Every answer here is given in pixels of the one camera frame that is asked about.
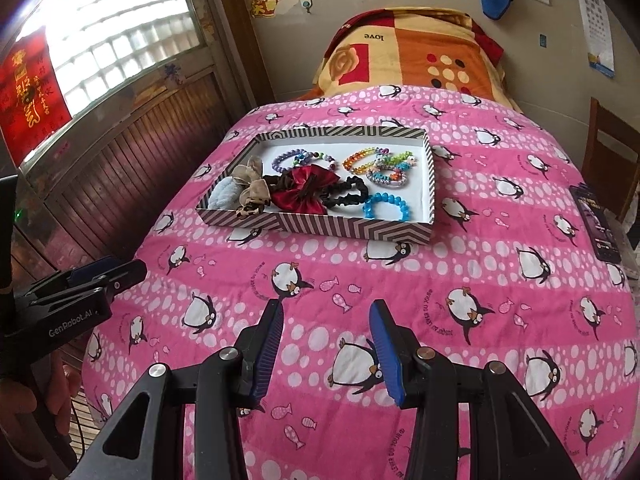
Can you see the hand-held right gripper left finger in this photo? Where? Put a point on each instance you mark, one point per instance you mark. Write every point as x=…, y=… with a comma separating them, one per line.
x=267, y=350

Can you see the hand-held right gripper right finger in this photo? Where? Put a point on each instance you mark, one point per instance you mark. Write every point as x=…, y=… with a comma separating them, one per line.
x=387, y=355

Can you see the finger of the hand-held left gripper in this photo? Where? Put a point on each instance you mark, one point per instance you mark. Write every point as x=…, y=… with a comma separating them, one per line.
x=120, y=277
x=92, y=267

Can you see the brown striped cardboard box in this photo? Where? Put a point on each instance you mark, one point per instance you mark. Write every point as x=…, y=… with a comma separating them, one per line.
x=350, y=230

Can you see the beige organza bow with bell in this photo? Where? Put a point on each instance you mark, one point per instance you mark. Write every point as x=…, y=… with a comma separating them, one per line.
x=255, y=190

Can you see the red satin bow hair clip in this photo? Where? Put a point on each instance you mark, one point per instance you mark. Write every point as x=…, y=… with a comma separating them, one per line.
x=305, y=190

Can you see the black scrunchie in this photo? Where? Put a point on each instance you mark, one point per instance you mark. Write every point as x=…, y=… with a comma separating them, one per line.
x=350, y=192

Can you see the brown fabric scrunchie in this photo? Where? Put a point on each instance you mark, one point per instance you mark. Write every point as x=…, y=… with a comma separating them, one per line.
x=274, y=182

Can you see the purple and multicolour bead strand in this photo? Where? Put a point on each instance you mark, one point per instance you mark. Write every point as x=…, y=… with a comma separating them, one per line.
x=277, y=161

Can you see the person's left hand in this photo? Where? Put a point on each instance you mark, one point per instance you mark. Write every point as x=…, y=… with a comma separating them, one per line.
x=55, y=395

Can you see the pink penguin print blanket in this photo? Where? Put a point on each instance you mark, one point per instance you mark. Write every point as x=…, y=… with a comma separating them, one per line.
x=450, y=285

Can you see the light blue fluffy scrunchie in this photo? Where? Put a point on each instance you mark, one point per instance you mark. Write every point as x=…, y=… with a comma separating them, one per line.
x=222, y=192

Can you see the glass block window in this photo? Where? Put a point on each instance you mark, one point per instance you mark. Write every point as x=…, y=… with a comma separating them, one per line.
x=115, y=25

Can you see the black smartphone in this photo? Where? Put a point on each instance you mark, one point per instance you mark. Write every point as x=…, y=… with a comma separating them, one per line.
x=597, y=225

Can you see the orange patterned blanket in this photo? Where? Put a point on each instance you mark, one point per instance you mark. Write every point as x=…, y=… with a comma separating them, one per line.
x=415, y=55

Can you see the wooden chair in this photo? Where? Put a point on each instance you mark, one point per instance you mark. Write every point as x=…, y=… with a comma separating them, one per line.
x=612, y=145

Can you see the red wall poster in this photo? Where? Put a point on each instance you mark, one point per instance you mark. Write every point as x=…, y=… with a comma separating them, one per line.
x=30, y=95

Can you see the white wall hook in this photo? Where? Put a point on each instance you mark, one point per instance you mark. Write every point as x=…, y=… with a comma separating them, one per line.
x=305, y=3

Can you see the wall calendar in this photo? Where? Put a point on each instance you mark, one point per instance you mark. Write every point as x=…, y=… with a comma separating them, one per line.
x=597, y=25

